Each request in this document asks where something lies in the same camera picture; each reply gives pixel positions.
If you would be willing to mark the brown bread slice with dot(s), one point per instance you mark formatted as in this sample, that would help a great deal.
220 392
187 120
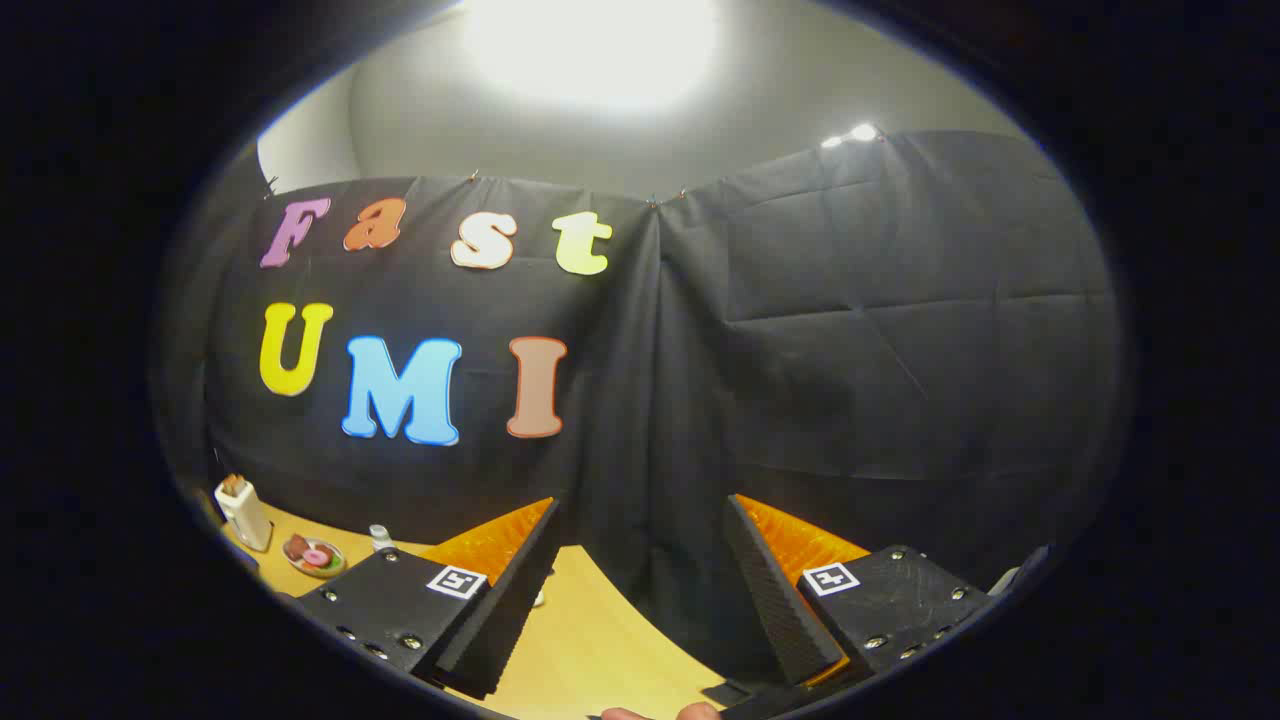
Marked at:
232 485

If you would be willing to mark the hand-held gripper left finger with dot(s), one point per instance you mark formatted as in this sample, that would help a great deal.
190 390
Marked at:
510 610

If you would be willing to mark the white toaster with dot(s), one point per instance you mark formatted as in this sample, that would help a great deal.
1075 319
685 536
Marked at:
248 515

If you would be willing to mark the plate of toy food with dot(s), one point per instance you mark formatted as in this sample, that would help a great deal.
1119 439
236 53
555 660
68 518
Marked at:
315 557

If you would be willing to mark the bright ceiling light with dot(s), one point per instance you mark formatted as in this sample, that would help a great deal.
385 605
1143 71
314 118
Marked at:
590 45

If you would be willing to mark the black backdrop cloth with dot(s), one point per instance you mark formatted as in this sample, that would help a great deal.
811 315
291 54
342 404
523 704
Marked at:
850 350

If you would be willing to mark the clear glass jar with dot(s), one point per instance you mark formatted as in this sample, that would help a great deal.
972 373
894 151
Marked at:
380 540

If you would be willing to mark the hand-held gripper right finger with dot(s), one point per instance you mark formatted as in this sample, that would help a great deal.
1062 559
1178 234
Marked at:
775 600

